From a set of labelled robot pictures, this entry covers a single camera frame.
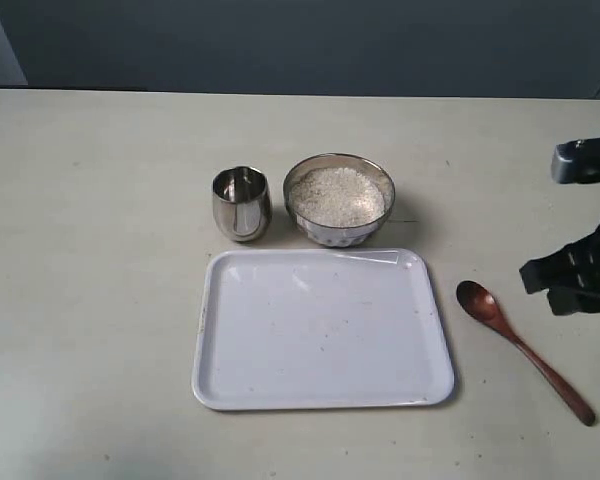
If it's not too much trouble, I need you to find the red-brown wooden spoon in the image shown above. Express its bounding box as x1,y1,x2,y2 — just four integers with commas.
456,280,597,427

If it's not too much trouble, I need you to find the steel bowl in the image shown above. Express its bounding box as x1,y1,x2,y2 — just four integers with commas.
283,153,396,248

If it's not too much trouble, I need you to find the steel cup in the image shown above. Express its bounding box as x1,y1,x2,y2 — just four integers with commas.
212,166,272,243

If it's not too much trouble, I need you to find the white plastic tray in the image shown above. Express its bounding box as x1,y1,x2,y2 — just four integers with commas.
191,248,455,411

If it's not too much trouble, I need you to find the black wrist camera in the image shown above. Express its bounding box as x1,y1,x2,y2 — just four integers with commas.
550,138,600,184

